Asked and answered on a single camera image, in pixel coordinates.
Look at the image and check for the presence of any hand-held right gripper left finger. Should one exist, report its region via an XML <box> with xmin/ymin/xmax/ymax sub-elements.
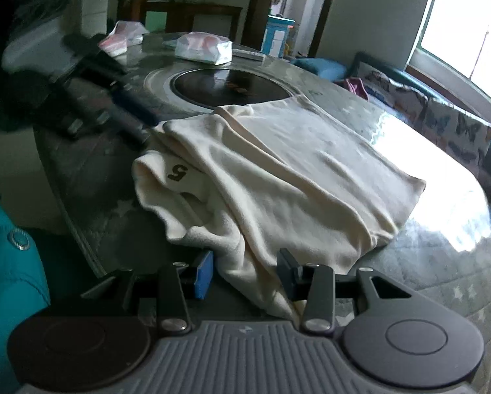
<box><xmin>81</xmin><ymin>250</ymin><xmax>215</xmax><ymax>333</ymax></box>

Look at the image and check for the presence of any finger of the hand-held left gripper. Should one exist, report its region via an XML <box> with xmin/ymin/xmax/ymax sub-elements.
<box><xmin>65</xmin><ymin>84</ymin><xmax>161</xmax><ymax>150</ymax></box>
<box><xmin>62</xmin><ymin>33</ymin><xmax>128</xmax><ymax>78</ymax></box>

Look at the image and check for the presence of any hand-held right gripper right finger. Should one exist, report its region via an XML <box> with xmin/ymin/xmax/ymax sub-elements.
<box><xmin>277</xmin><ymin>248</ymin><xmax>414</xmax><ymax>334</ymax></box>

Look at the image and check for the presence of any cream shirt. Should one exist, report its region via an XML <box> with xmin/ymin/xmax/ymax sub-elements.
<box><xmin>132</xmin><ymin>94</ymin><xmax>427</xmax><ymax>326</ymax></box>

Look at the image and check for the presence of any white pink plastic bag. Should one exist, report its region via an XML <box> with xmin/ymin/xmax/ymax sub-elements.
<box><xmin>98</xmin><ymin>20</ymin><xmax>144</xmax><ymax>58</ymax></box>

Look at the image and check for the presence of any white tissue pack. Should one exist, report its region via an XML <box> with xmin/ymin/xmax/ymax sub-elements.
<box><xmin>175</xmin><ymin>32</ymin><xmax>233</xmax><ymax>65</ymax></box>

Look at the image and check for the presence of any dark wooden cabinet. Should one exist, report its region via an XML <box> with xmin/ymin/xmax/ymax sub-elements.
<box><xmin>141</xmin><ymin>1</ymin><xmax>244</xmax><ymax>44</ymax></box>

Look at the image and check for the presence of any black round hotplate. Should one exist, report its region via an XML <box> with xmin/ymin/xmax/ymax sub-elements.
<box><xmin>169</xmin><ymin>66</ymin><xmax>292</xmax><ymax>111</ymax></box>

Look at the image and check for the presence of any grey remote control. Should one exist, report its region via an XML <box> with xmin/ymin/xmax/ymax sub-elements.
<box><xmin>231</xmin><ymin>48</ymin><xmax>266</xmax><ymax>60</ymax></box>

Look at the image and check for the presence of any blue white container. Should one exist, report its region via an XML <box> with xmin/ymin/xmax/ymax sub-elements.
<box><xmin>263</xmin><ymin>14</ymin><xmax>297</xmax><ymax>57</ymax></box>

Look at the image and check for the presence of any blue pillow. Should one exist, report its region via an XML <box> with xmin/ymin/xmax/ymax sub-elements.
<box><xmin>291</xmin><ymin>57</ymin><xmax>348</xmax><ymax>83</ymax></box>

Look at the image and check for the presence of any teal jacket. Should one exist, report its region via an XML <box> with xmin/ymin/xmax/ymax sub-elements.
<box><xmin>0</xmin><ymin>181</ymin><xmax>51</xmax><ymax>394</ymax></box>

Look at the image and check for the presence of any pink cloth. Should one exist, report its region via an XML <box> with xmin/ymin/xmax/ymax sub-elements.
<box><xmin>339</xmin><ymin>77</ymin><xmax>370</xmax><ymax>101</ymax></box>

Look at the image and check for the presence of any butterfly print sofa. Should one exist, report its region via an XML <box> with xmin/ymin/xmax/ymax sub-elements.
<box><xmin>295</xmin><ymin>51</ymin><xmax>491</xmax><ymax>198</ymax></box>

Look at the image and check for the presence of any window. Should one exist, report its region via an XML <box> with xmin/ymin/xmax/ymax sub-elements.
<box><xmin>407</xmin><ymin>0</ymin><xmax>491</xmax><ymax>99</ymax></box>

